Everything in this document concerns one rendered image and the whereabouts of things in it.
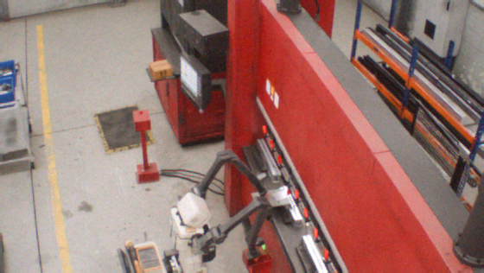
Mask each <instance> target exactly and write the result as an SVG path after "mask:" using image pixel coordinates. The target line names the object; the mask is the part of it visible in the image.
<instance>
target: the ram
mask: <svg viewBox="0 0 484 273"><path fill-rule="evenodd" d="M258 58H259V64H258V94H257V96H258V99H259V100H260V102H261V104H262V106H263V107H264V110H265V112H266V113H267V115H268V116H269V118H270V120H271V122H272V124H273V126H274V128H275V130H276V132H277V135H278V137H279V139H280V141H281V143H282V145H283V146H284V148H285V150H286V152H287V154H288V156H289V158H290V160H291V162H292V163H293V165H294V167H295V169H296V172H297V173H298V175H299V177H301V179H302V182H303V184H304V187H305V189H306V191H307V193H308V194H309V197H310V199H311V200H312V201H313V203H314V205H315V209H316V211H317V212H318V214H319V216H320V217H321V219H322V222H323V223H324V226H325V228H326V229H327V231H328V234H329V236H330V237H331V239H332V241H333V243H334V246H335V247H336V249H337V252H338V253H339V255H340V256H341V259H342V262H343V263H344V265H345V266H346V268H347V272H348V273H430V271H429V270H428V269H427V267H426V265H425V264H424V261H423V260H422V258H421V257H420V256H419V254H418V253H417V251H416V249H415V247H414V246H413V244H412V243H411V241H410V239H409V238H408V237H407V235H406V232H405V231H404V230H403V227H402V226H401V225H400V224H399V222H398V220H397V218H395V215H394V214H393V212H392V210H391V208H390V207H389V206H388V205H387V204H386V203H387V202H386V201H385V200H384V198H383V197H382V194H381V192H380V191H379V190H378V189H377V187H376V185H375V184H374V182H373V180H372V179H371V176H370V175H369V174H368V173H367V172H366V170H365V169H364V167H363V164H362V163H361V162H360V160H359V158H358V157H357V156H356V155H355V153H354V151H353V150H352V148H351V147H350V145H349V144H348V142H347V140H346V139H345V137H344V135H343V134H342V133H341V131H340V130H339V129H338V127H337V126H336V124H335V123H334V121H333V120H332V118H331V117H330V116H329V115H328V111H327V110H326V108H325V107H324V106H323V104H322V102H321V101H320V99H319V98H318V97H317V96H316V94H315V92H314V91H313V90H312V88H311V87H310V86H309V84H308V83H307V81H306V80H305V78H304V77H303V76H302V75H301V73H300V72H299V70H298V69H297V67H296V65H295V64H294V62H293V61H292V60H291V58H290V57H289V56H288V54H287V52H286V51H285V49H284V48H283V46H282V45H281V43H280V42H279V40H278V39H277V38H276V36H274V35H273V33H272V32H271V30H270V28H269V27H268V26H267V25H266V23H265V22H264V20H263V19H262V17H261V20H260V35H259V50H258ZM266 79H268V80H269V81H270V93H268V92H267V86H266ZM271 86H272V87H273V96H272V94H271ZM275 92H276V94H277V96H278V103H277V108H276V106H275V105H274V97H275ZM271 96H272V100H271ZM257 102H258V100H257ZM258 105H259V107H260V109H261V111H262V112H263V113H264V111H263V109H262V108H261V106H260V104H259V102H258ZM264 116H265V118H266V120H267V122H268V124H269V125H270V127H271V129H272V131H273V133H274V135H275V137H276V138H277V135H276V133H275V131H274V130H273V128H272V126H271V124H270V122H269V120H268V118H267V117H266V115H265V113H264ZM277 143H278V145H279V147H280V148H281V150H282V151H283V148H282V146H281V145H280V143H279V141H278V140H277ZM283 154H284V156H285V158H286V160H287V162H288V164H289V165H290V162H289V160H288V158H287V156H286V155H285V153H284V151H283ZM290 168H291V170H292V171H293V173H294V175H295V177H296V178H297V176H296V173H295V171H294V169H293V168H292V166H291V165H290ZM297 180H298V182H299V184H300V186H301V188H302V192H303V193H304V195H305V197H306V199H307V201H308V203H309V204H310V206H311V208H312V210H313V212H314V215H315V217H316V218H317V216H316V214H315V209H314V208H313V206H312V204H311V202H309V199H308V197H307V195H306V193H305V192H304V190H303V185H302V183H301V182H300V181H299V179H298V178H297ZM317 220H318V222H319V224H320V226H321V228H322V231H323V233H324V235H325V237H326V238H327V240H328V242H329V245H330V247H331V249H332V250H333V252H334V256H335V257H336V258H337V260H338V262H339V264H340V267H341V269H342V270H343V272H344V273H346V271H345V270H344V269H343V267H342V265H341V261H340V259H339V258H338V256H336V254H335V250H334V248H333V246H332V245H331V243H330V239H329V238H328V236H327V234H326V232H325V231H324V230H323V226H322V223H321V221H320V220H319V219H318V218H317Z"/></svg>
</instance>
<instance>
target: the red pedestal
mask: <svg viewBox="0 0 484 273"><path fill-rule="evenodd" d="M133 117H134V124H135V128H136V131H140V133H141V143H142V152H143V164H137V172H135V175H136V180H137V185H139V184H144V183H151V182H156V181H159V174H158V168H157V165H156V162H154V163H149V162H148V151H147V141H146V130H151V128H150V113H149V110H141V111H134V112H133Z"/></svg>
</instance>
